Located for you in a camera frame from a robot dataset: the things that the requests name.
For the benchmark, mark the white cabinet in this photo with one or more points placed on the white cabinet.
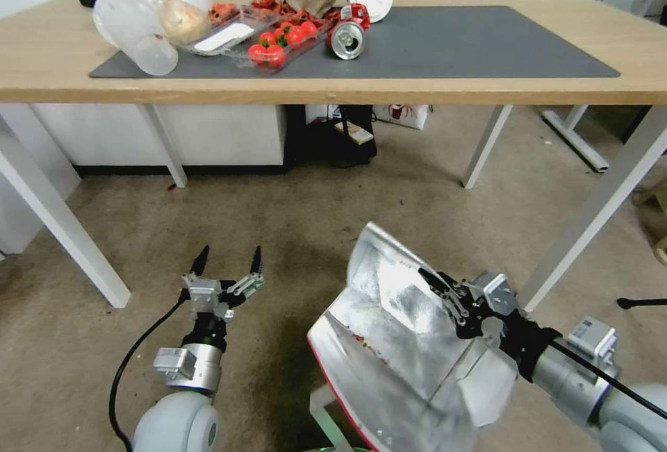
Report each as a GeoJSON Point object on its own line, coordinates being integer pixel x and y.
{"type": "Point", "coordinates": [156, 134]}

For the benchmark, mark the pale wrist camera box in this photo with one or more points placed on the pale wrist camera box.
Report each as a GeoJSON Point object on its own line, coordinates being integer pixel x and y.
{"type": "Point", "coordinates": [497, 293]}
{"type": "Point", "coordinates": [202, 293]}

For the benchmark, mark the grey desk mat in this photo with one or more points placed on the grey desk mat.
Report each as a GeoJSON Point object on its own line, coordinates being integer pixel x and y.
{"type": "Point", "coordinates": [469, 46]}

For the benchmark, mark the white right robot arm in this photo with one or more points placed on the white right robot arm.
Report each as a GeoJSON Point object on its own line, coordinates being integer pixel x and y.
{"type": "Point", "coordinates": [578, 384]}

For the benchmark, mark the black stand foot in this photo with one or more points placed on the black stand foot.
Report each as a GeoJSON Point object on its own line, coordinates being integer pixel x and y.
{"type": "Point", "coordinates": [641, 302]}

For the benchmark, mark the clear plastic cup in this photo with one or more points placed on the clear plastic cup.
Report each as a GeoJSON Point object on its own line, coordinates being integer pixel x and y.
{"type": "Point", "coordinates": [130, 30]}

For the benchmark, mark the wooden table with white legs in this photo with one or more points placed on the wooden table with white legs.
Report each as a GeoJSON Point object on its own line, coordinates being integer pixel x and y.
{"type": "Point", "coordinates": [156, 95]}

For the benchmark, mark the small printed book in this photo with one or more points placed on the small printed book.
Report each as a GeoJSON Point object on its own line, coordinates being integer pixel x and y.
{"type": "Point", "coordinates": [357, 131]}

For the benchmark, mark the white carton with red print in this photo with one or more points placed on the white carton with red print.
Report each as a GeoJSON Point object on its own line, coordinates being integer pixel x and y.
{"type": "Point", "coordinates": [404, 114]}

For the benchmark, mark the clear bag with bread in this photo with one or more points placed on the clear bag with bread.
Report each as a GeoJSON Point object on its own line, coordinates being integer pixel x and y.
{"type": "Point", "coordinates": [182, 20]}

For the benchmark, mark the black box under table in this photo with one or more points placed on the black box under table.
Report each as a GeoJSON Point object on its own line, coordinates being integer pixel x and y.
{"type": "Point", "coordinates": [312, 139]}

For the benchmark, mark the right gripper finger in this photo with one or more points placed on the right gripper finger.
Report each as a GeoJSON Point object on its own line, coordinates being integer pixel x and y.
{"type": "Point", "coordinates": [452, 309]}
{"type": "Point", "coordinates": [435, 277]}

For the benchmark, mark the red snack pieces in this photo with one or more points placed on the red snack pieces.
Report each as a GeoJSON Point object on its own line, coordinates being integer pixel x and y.
{"type": "Point", "coordinates": [223, 12]}

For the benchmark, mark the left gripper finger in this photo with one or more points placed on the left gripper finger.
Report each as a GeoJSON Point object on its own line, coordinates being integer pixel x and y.
{"type": "Point", "coordinates": [199, 263]}
{"type": "Point", "coordinates": [256, 263]}

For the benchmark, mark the beige crumpled bag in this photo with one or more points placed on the beige crumpled bag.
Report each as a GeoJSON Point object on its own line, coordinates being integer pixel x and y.
{"type": "Point", "coordinates": [654, 212]}

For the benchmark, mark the clear plastic food tray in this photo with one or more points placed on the clear plastic food tray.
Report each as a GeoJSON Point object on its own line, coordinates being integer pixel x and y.
{"type": "Point", "coordinates": [237, 53]}

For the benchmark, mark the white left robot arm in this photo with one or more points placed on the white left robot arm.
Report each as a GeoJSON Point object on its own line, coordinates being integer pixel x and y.
{"type": "Point", "coordinates": [174, 421]}

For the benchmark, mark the silver foil food delivery bag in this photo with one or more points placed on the silver foil food delivery bag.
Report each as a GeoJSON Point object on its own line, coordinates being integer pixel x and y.
{"type": "Point", "coordinates": [396, 348]}

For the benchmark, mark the crushed red drink can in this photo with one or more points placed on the crushed red drink can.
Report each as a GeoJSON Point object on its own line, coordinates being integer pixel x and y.
{"type": "Point", "coordinates": [349, 35]}

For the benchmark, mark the red cherry tomato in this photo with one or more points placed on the red cherry tomato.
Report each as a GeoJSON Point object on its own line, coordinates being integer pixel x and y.
{"type": "Point", "coordinates": [267, 38]}
{"type": "Point", "coordinates": [257, 53]}
{"type": "Point", "coordinates": [275, 55]}
{"type": "Point", "coordinates": [296, 35]}
{"type": "Point", "coordinates": [309, 28]}

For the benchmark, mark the white desk leg frame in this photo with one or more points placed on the white desk leg frame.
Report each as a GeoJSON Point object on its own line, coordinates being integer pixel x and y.
{"type": "Point", "coordinates": [573, 134]}

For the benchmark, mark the red dried chili pile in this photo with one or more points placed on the red dried chili pile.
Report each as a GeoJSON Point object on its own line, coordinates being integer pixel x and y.
{"type": "Point", "coordinates": [297, 14]}

